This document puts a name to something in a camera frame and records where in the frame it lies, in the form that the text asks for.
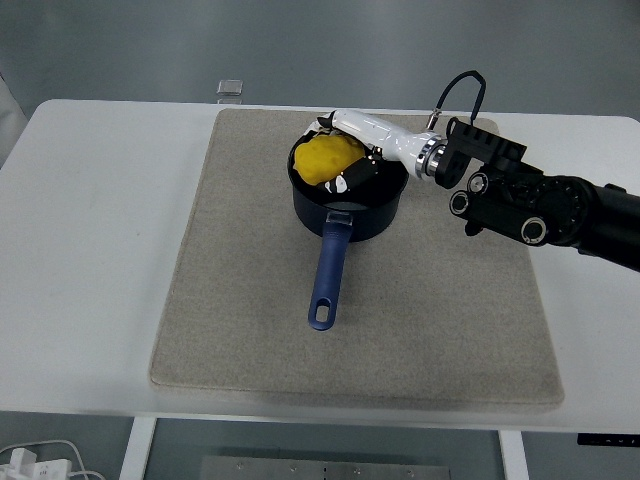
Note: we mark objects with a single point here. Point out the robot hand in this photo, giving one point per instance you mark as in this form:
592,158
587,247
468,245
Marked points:
385,137

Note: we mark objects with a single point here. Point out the yellow potato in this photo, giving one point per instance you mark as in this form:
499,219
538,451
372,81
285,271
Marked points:
325,157

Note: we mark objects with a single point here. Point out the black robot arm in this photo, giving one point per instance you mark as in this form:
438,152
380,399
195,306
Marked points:
550,200

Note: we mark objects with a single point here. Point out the small clear plastic block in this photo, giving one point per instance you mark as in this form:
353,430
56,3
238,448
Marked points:
230,88

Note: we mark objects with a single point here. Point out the beige fabric mat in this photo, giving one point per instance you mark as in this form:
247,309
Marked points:
250,325

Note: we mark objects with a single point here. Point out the grey metal plate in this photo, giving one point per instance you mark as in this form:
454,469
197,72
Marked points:
325,470

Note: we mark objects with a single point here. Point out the white table leg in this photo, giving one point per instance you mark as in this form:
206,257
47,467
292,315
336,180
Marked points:
136,450
514,457

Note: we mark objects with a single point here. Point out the black table control panel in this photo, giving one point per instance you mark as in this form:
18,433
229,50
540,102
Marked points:
607,439

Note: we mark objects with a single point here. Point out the person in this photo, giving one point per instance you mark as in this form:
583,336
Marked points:
6,115

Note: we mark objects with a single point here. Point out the white power strip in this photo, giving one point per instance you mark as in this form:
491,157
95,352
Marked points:
35,467

